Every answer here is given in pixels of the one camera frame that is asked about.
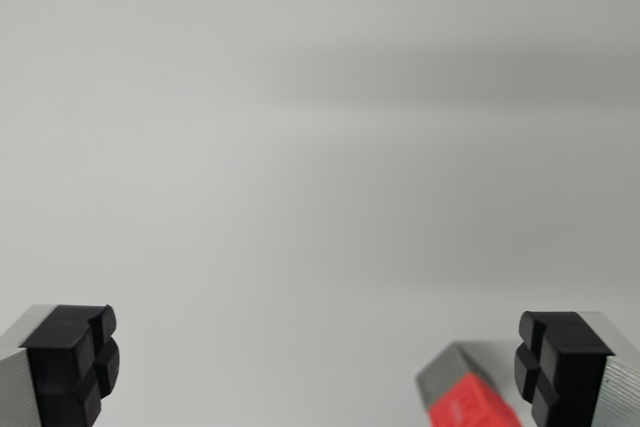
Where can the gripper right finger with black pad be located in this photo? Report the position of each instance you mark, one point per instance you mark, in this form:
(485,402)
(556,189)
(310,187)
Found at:
(570,367)

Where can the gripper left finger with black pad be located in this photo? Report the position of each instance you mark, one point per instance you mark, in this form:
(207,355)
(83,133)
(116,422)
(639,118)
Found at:
(55,362)

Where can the red cube with studs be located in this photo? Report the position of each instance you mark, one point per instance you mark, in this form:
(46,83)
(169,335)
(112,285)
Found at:
(470,404)

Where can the grey cube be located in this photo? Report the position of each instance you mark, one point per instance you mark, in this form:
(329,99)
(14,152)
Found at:
(450,362)

